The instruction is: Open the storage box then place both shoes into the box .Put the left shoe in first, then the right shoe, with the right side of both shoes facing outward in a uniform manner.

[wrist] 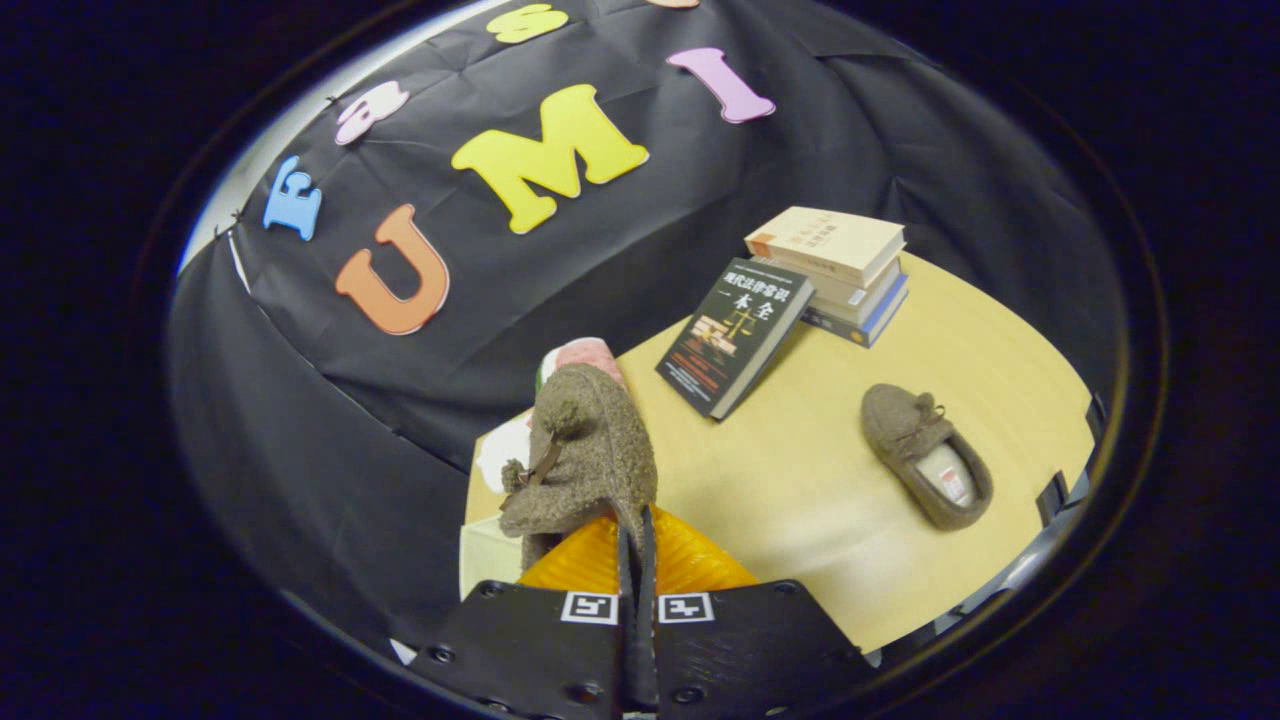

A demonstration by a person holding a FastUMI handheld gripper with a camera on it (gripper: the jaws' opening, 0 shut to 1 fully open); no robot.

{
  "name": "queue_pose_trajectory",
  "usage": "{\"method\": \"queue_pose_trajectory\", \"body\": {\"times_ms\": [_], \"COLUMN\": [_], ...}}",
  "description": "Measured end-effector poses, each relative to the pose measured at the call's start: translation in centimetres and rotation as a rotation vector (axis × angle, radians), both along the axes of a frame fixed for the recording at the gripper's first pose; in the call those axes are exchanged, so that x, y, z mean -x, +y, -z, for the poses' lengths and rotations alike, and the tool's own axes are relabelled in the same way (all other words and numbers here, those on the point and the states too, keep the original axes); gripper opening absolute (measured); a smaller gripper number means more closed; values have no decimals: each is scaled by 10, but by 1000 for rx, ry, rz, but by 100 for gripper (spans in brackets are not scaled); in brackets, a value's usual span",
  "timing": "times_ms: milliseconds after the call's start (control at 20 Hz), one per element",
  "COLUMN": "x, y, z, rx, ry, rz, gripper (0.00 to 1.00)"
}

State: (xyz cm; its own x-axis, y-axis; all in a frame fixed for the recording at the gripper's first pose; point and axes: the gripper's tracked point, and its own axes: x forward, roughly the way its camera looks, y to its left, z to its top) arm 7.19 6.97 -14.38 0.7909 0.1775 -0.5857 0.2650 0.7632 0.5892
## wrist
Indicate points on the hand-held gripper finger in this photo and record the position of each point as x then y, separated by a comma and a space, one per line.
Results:
652, 600
628, 620

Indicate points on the grey fabric storage box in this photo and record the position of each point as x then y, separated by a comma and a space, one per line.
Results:
490, 558

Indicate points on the brown fuzzy shoe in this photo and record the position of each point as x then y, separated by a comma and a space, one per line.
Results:
900, 425
595, 450

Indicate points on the white plush toy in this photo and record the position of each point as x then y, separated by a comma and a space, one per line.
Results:
505, 452

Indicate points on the watermelon slice plush toy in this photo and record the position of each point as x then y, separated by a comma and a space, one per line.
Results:
592, 352

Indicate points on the black book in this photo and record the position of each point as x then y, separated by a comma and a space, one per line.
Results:
735, 335

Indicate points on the beige book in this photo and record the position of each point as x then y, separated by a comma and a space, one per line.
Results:
825, 238

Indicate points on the dark metal frame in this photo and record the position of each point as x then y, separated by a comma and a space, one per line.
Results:
1052, 498

